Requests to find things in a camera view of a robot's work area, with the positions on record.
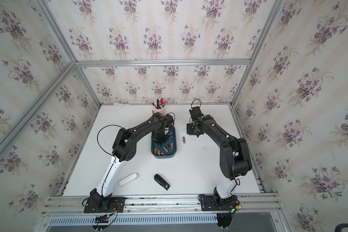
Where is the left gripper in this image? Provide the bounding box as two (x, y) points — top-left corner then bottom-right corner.
(153, 130), (171, 147)

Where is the teal plastic storage box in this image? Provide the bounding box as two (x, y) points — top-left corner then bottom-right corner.
(151, 126), (177, 159)

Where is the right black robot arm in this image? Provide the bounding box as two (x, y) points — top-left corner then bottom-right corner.
(187, 114), (252, 199)

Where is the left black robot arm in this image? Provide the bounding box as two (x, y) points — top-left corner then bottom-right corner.
(89, 113), (175, 212)

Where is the pink pen holder cup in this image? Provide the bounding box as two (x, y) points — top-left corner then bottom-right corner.
(153, 106), (166, 116)

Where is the black stapler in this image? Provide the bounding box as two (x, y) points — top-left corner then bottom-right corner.
(154, 174), (170, 190)

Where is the white oblong case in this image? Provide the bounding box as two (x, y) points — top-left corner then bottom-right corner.
(119, 173), (139, 187)

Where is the black loop cable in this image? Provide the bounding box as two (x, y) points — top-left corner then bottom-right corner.
(96, 124), (124, 159)

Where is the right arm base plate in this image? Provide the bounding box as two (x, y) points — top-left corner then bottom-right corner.
(198, 194), (240, 212)

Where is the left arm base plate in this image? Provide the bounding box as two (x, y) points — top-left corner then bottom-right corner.
(82, 197), (126, 213)

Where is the aluminium front rail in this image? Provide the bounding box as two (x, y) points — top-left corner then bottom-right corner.
(40, 193), (282, 216)

